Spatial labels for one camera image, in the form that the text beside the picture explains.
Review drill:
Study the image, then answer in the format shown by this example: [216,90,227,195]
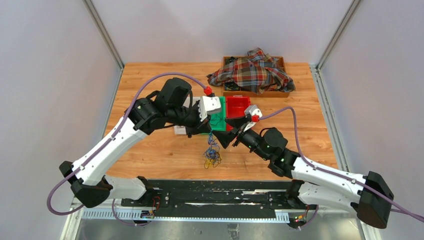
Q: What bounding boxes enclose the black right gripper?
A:
[212,115,269,161]

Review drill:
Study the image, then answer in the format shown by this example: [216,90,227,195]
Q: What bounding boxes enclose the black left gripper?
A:
[168,100,213,139]

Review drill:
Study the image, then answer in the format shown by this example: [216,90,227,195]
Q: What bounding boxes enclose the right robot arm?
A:
[212,118,394,229]

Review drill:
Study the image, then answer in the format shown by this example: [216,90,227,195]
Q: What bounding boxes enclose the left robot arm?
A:
[59,77,221,208]

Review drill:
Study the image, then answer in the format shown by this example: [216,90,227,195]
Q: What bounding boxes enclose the green plastic bin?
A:
[209,96,227,131]

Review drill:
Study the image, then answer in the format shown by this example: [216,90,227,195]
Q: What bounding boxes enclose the white plastic bin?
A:
[173,96,201,135]

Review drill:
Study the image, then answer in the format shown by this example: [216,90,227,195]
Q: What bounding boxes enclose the red plastic bin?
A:
[225,95,251,119]

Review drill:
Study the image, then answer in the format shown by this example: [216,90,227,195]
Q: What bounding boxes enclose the wooden tray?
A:
[221,55,291,99]

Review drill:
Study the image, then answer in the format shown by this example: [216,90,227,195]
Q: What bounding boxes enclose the plaid shirt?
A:
[207,47,296,95]

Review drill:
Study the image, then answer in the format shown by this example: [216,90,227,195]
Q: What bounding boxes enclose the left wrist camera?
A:
[198,86,222,122]

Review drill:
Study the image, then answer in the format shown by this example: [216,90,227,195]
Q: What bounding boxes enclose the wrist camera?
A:
[243,104,263,132]
[198,86,222,122]

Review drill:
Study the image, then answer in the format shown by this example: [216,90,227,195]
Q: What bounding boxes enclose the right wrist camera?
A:
[243,104,263,132]

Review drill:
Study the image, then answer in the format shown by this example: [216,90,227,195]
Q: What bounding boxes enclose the blue cable bundle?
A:
[202,131,222,163]

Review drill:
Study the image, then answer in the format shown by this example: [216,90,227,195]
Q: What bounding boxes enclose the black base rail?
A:
[121,179,316,220]

